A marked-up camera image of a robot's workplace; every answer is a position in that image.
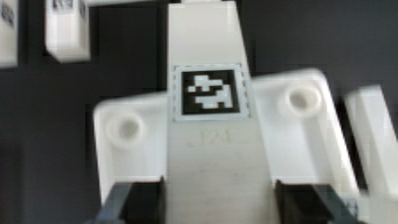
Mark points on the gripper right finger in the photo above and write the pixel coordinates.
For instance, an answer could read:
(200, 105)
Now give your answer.
(310, 205)

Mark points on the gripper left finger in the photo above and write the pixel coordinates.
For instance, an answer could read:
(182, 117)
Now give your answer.
(134, 205)

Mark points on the white desk top tray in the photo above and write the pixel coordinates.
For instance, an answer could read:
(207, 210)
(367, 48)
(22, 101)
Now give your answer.
(301, 131)

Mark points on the white desk leg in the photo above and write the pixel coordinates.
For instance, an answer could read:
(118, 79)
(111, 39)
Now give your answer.
(66, 30)
(8, 33)
(219, 185)

